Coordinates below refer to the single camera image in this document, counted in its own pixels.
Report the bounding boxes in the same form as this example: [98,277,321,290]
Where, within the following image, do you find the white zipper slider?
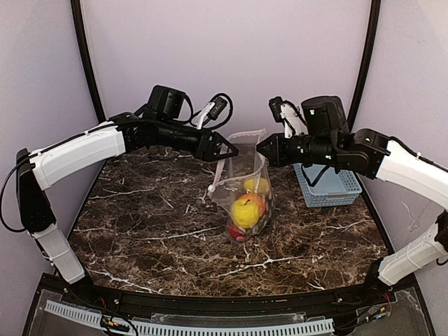
[207,185,216,196]

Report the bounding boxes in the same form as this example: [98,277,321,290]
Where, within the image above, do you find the clear zip top bag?
[207,129,275,242]

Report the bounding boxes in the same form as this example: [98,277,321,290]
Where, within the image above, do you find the orange fruit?
[252,194,266,216]

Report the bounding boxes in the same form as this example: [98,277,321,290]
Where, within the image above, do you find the red apple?
[227,223,247,242]

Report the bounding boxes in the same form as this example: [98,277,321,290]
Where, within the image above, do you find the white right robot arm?
[256,129,447,286]

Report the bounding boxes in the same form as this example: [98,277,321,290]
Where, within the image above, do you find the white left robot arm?
[1,112,239,285]

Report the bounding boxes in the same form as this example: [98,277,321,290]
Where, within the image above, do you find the light blue perforated basket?
[293,164,362,208]

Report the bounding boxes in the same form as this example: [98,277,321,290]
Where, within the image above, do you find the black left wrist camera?
[188,92,234,131]

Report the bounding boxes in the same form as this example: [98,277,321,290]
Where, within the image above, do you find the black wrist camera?
[268,97,306,139]
[188,92,234,131]

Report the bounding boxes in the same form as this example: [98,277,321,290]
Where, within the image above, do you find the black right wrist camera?
[268,97,306,139]

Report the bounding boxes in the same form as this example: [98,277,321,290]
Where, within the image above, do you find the black frame post right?
[347,0,382,130]

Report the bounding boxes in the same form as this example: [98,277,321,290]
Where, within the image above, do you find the black frame post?
[347,0,382,130]
[70,0,106,123]

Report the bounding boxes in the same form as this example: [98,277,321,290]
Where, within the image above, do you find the black front rail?
[59,269,417,326]

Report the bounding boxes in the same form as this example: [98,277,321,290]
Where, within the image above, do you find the light blue cable duct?
[44,300,335,335]

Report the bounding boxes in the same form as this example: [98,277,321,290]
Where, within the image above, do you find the black frame post left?
[70,0,106,123]

